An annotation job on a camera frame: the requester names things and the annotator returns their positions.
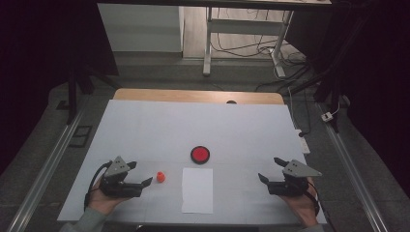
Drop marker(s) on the black table grommet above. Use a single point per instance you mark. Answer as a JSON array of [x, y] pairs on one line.
[[231, 102]]

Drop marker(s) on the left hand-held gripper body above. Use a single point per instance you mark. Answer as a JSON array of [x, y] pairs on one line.
[[119, 188]]

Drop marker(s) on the aluminium floor rail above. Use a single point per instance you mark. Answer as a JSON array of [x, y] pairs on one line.
[[351, 174], [48, 167]]

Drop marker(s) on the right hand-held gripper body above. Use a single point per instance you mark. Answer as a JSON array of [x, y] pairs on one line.
[[290, 187]]

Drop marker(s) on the small white adapter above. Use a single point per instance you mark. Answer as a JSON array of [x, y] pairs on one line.
[[327, 116]]

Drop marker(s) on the white power strip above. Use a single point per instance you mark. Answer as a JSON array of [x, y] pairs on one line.
[[303, 143]]

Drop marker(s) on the black metal stand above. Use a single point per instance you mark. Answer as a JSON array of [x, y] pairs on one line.
[[325, 87], [72, 96]]

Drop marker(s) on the large white table cover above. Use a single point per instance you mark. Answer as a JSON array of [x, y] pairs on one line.
[[199, 125]]

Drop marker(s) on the person's right hand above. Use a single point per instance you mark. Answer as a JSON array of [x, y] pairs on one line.
[[303, 206]]

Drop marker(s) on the white paper sheet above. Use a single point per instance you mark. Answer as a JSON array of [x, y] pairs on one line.
[[197, 193]]

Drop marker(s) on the white cabinet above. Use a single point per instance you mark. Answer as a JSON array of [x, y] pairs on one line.
[[141, 29]]

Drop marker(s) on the person's left hand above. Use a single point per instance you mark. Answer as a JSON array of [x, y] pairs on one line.
[[103, 203]]

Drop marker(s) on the small orange-red stamp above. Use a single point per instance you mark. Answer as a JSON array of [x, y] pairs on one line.
[[161, 177]]

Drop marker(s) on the round red ink pad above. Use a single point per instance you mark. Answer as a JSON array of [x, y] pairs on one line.
[[200, 155]]

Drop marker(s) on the white desk frame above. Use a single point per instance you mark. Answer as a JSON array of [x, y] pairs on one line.
[[245, 27]]

